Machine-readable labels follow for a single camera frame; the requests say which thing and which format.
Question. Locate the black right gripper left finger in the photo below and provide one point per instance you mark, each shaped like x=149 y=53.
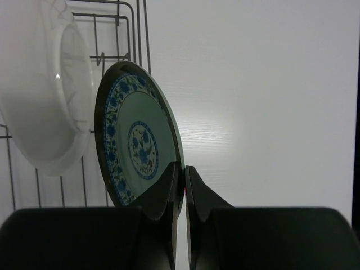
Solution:
x=151 y=224

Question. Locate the small blue floral plate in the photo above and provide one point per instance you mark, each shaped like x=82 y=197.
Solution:
x=136 y=133

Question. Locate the grey wire dish rack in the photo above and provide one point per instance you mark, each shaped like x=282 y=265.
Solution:
x=115 y=31

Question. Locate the white plate grey rim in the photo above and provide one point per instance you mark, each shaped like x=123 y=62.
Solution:
x=47 y=86

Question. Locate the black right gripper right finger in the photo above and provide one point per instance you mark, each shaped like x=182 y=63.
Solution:
x=201 y=200

